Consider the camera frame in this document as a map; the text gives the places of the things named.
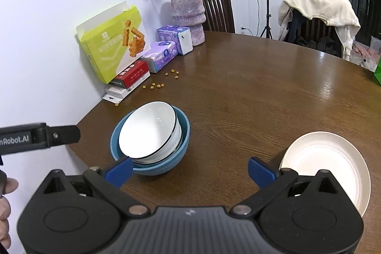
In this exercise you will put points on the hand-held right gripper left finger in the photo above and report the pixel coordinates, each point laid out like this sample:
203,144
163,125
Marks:
119,171

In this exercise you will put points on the yellow-green snack box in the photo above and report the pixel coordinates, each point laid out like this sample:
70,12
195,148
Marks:
101,51

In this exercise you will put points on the black clothes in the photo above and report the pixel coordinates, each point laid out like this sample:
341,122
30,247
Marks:
324,44

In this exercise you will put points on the scattered yellow snack bits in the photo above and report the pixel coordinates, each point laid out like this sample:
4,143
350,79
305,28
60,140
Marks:
176,74

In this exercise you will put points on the navy garment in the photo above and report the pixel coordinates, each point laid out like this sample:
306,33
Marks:
296,25

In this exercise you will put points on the white box with red mark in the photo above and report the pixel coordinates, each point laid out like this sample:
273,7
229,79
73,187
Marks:
117,91

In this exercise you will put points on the green paper bag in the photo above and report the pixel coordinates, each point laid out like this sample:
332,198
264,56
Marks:
378,71

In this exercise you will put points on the purple and white box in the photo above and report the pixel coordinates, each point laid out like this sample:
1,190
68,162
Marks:
184,42

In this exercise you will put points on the person's left hand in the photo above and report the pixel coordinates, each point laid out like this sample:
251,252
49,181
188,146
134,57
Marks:
6,218

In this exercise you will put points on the pink textured vase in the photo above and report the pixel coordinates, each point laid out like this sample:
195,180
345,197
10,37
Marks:
187,13

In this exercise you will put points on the cream jacket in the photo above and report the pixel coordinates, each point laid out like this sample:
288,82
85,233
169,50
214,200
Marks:
321,4

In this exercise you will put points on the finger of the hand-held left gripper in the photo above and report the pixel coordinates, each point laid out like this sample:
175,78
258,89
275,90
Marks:
64,135

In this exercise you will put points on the pink cloth pile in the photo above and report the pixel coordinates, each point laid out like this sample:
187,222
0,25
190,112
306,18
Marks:
361,51

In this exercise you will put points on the white box with black mark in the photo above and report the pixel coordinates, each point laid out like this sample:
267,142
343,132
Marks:
111,97

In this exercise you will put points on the wall socket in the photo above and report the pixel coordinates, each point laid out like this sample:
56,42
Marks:
242,29

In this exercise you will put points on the purple tissue pack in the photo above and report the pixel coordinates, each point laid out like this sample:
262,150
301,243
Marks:
160,56

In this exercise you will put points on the blue bowl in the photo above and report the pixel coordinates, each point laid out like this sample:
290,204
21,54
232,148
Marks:
160,170

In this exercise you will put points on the cream plate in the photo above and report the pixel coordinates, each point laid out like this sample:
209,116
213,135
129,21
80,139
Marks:
321,152

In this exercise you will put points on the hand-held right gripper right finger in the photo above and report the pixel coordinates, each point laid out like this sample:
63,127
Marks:
262,171

